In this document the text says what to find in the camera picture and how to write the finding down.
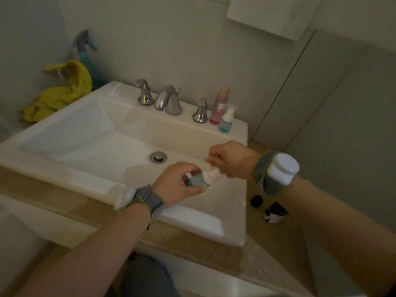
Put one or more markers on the person's left hand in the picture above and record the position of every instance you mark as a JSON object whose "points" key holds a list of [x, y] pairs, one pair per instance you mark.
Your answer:
{"points": [[173, 182]]}

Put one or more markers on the person's right hand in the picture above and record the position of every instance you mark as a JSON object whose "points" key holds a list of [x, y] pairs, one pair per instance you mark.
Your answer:
{"points": [[235, 159]]}

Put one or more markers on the person's left thumb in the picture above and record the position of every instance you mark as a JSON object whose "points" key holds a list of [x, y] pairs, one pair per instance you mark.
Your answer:
{"points": [[195, 189]]}

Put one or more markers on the person's right fingers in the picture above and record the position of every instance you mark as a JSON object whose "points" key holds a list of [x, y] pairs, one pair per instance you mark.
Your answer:
{"points": [[216, 159]]}

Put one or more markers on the small blue pump bottle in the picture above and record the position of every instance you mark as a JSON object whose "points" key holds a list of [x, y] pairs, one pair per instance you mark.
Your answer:
{"points": [[204, 178]]}

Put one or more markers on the person's right forearm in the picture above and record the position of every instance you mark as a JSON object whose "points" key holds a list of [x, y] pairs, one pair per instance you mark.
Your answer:
{"points": [[343, 231]]}

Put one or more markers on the person's left forearm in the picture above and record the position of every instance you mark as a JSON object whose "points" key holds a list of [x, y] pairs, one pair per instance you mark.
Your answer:
{"points": [[89, 253]]}

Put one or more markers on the blue liquid pump bottle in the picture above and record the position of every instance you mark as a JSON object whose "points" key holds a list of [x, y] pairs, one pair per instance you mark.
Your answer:
{"points": [[227, 119]]}

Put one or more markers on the chrome sink drain stopper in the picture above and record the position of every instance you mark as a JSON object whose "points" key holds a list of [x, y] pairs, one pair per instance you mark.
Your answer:
{"points": [[158, 157]]}

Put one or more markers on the pink liquid bottle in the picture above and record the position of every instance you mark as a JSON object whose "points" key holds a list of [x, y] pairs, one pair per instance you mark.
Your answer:
{"points": [[219, 105]]}

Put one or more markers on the grey wristband with white tracker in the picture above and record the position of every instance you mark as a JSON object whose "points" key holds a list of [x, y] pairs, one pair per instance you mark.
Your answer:
{"points": [[140, 199], [275, 171]]}

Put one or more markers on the small black bottle cap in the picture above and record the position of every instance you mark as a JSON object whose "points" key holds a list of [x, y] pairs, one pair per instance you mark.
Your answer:
{"points": [[256, 201]]}

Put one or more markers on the chrome faucet spout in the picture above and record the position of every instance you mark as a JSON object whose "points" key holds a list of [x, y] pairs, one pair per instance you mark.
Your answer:
{"points": [[167, 100]]}

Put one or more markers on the dark bottle with white label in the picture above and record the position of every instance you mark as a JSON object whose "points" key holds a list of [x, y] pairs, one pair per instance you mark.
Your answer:
{"points": [[274, 212]]}

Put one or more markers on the white ceramic sink basin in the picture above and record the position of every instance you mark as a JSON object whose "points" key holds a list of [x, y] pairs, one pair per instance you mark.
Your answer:
{"points": [[123, 151]]}

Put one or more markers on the person's grey trouser leg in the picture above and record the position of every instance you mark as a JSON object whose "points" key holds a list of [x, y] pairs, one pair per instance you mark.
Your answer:
{"points": [[145, 278]]}

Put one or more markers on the teal spray bottle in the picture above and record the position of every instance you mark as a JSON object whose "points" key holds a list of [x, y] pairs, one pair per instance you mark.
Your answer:
{"points": [[88, 58]]}

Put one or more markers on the yellow cloth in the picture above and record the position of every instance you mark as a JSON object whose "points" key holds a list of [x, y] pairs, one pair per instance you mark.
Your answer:
{"points": [[62, 89]]}

